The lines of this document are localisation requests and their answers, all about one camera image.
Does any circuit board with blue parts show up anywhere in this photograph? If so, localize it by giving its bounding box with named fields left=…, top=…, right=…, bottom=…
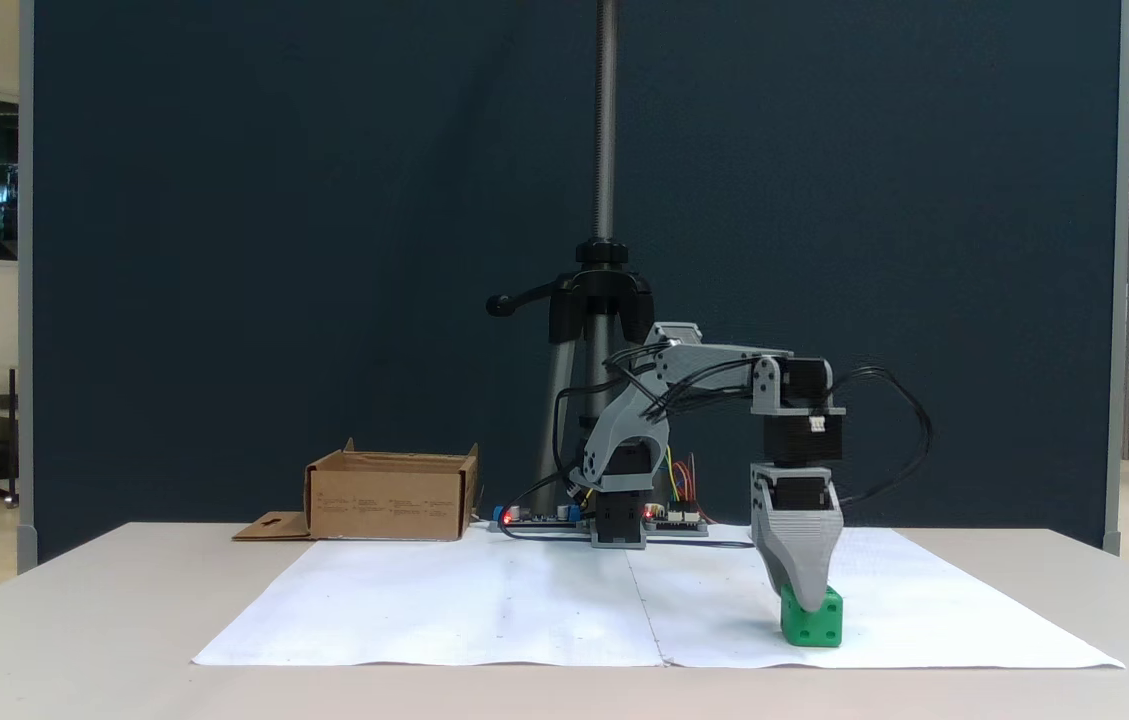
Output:
left=489, top=503, right=590, bottom=534

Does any black servo cable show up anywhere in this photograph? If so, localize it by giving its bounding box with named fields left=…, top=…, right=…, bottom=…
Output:
left=829, top=365, right=934, bottom=504
left=499, top=470, right=593, bottom=543
left=604, top=345, right=757, bottom=421

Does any white paper sheet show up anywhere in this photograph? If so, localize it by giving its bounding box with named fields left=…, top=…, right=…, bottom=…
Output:
left=624, top=527, right=1125, bottom=671
left=192, top=527, right=665, bottom=668

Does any green die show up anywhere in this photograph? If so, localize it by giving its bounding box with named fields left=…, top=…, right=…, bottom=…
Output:
left=781, top=585, right=844, bottom=648

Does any circuit board with coloured wires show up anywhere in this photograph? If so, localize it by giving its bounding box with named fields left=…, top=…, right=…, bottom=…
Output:
left=646, top=503, right=710, bottom=538

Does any brown cardboard box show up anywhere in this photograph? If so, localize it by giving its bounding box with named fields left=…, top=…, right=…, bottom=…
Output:
left=232, top=438, right=480, bottom=543

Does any long black power cable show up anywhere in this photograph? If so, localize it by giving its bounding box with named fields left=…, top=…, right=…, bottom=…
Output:
left=646, top=535, right=757, bottom=550

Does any black and grey tripod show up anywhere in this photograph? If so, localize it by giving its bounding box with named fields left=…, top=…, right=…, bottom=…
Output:
left=486, top=0, right=665, bottom=521

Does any dark blue partition panel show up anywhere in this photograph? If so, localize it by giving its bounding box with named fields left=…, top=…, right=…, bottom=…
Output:
left=17, top=0, right=1129, bottom=576

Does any grey wide fixed gripper finger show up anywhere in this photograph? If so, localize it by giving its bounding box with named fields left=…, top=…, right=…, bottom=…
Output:
left=754, top=511, right=844, bottom=613

